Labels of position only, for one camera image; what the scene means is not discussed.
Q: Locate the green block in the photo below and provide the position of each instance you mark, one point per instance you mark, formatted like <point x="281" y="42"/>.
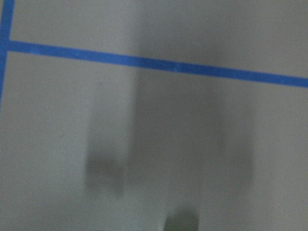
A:
<point x="185" y="220"/>

